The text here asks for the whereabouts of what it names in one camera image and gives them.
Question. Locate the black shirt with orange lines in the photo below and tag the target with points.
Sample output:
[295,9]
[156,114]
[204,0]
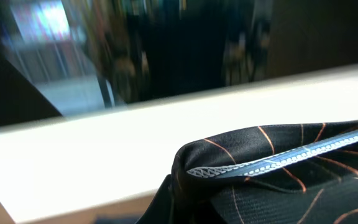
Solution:
[283,173]

